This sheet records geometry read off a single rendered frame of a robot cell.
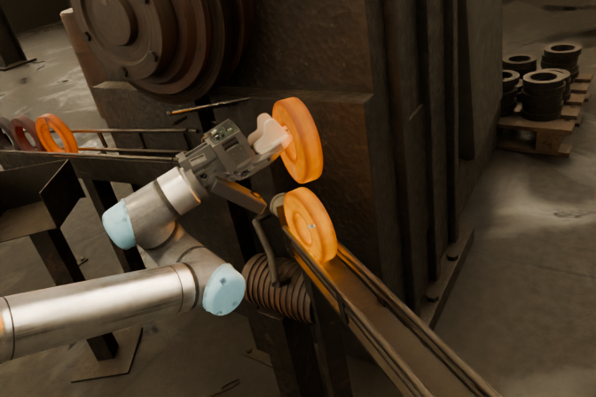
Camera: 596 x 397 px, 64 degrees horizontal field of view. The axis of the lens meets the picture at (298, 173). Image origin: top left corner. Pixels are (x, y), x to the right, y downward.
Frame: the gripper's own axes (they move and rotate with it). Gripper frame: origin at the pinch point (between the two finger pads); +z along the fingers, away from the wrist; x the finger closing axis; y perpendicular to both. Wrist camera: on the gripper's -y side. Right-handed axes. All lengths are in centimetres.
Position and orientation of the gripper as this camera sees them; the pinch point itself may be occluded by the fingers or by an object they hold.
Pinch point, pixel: (294, 131)
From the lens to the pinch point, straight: 84.8
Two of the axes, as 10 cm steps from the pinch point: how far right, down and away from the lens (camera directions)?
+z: 8.3, -5.4, 1.4
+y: -4.0, -7.5, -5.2
